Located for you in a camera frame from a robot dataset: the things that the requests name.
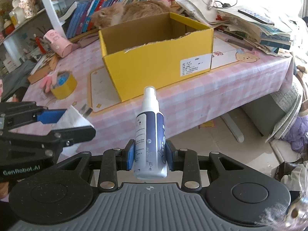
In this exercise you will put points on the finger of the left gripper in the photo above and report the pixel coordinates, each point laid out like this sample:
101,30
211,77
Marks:
55,138
47,116

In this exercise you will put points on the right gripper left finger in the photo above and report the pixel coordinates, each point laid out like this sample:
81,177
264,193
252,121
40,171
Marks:
114,160

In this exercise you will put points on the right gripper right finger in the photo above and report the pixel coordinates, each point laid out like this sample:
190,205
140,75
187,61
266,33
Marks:
186,161

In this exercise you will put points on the white large power adapter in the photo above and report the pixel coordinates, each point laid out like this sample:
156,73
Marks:
70,119

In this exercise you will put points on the yellow tape roll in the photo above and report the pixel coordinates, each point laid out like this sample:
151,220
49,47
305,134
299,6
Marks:
64,86

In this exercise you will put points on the white spray bottle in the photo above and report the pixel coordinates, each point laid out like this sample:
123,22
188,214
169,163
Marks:
150,139

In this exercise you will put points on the pink plush glove toy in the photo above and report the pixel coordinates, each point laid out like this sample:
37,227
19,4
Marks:
48,81

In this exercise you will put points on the blue crumpled ball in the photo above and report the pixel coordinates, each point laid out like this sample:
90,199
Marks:
61,80

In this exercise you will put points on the grey folded cloth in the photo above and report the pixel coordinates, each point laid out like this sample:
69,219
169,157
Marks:
17,81

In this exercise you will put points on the pink checkered tablecloth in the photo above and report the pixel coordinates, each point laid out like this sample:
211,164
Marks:
184,104

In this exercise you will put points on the wooden chess board box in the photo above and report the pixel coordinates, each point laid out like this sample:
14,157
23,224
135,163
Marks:
44,66

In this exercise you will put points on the pink cylindrical case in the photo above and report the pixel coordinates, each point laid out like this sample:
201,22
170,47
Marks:
58,43

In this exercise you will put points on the mauve folded cloth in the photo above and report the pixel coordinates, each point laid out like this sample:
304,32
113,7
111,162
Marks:
87,40

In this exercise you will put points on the white bookshelf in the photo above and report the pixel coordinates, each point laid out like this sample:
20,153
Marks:
72,2

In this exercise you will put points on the yellow cardboard box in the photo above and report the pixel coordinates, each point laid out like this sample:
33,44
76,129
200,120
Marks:
158,50

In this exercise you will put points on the orange fluffy cat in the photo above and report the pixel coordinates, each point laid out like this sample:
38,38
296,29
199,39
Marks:
119,12

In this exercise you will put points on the pile of papers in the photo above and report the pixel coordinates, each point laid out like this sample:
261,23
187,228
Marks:
270,35

